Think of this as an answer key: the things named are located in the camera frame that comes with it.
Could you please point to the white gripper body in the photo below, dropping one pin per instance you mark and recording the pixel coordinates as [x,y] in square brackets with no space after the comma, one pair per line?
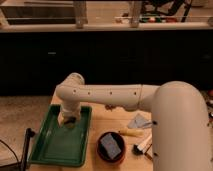
[65,114]

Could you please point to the dark green cup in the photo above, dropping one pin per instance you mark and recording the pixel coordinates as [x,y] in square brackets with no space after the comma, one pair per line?
[71,122]

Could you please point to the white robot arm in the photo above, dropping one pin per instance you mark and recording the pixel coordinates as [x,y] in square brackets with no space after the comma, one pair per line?
[181,133]

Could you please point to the green plastic tray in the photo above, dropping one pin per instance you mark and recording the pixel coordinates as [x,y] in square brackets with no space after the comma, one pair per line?
[62,146]

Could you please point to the brown toy food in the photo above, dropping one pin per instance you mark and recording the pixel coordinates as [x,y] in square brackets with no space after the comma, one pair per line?
[110,107]

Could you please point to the dark red bowl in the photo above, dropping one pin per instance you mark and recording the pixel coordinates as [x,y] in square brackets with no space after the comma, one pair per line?
[121,143]

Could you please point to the blue sponge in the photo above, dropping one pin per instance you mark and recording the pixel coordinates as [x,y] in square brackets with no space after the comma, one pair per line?
[109,147]

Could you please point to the yellow banana toy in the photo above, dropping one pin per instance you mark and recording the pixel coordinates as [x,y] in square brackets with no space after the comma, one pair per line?
[133,133]

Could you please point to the blue grey cloth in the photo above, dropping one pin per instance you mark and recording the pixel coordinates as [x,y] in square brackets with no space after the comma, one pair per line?
[139,121]

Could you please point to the small wooden box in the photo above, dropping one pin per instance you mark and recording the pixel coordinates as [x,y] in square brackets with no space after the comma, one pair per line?
[148,156]

